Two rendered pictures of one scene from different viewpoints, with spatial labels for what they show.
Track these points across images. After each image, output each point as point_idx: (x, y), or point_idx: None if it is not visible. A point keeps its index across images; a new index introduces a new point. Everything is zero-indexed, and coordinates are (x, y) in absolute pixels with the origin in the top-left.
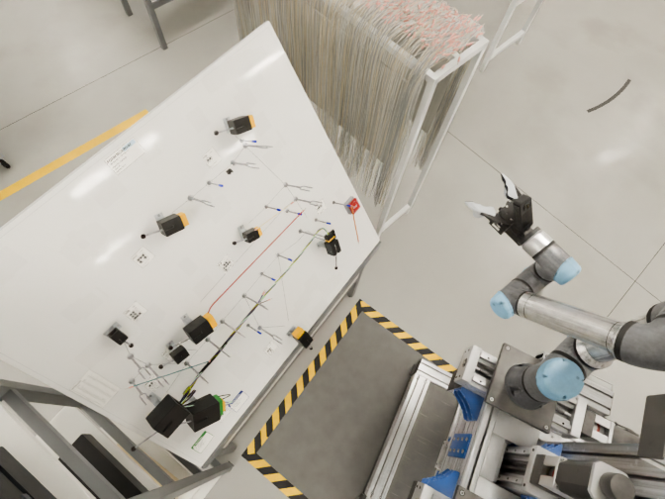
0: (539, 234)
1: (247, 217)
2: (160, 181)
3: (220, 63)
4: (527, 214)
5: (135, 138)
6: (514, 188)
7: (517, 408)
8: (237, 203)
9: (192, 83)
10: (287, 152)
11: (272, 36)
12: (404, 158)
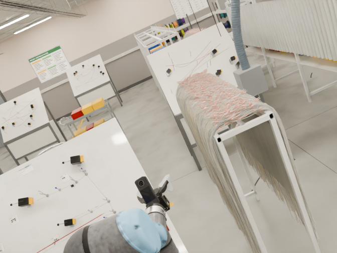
0: (150, 206)
1: (77, 215)
2: (35, 184)
3: (82, 135)
4: (146, 191)
5: (31, 163)
6: (164, 181)
7: None
8: (72, 205)
9: (65, 143)
10: (114, 182)
11: (115, 123)
12: (244, 210)
